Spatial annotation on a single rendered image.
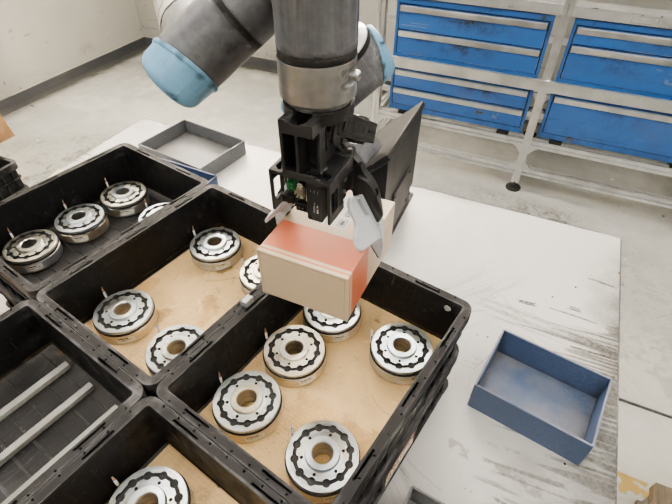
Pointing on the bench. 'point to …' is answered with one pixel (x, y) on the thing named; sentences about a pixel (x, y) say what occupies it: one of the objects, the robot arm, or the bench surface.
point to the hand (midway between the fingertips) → (330, 237)
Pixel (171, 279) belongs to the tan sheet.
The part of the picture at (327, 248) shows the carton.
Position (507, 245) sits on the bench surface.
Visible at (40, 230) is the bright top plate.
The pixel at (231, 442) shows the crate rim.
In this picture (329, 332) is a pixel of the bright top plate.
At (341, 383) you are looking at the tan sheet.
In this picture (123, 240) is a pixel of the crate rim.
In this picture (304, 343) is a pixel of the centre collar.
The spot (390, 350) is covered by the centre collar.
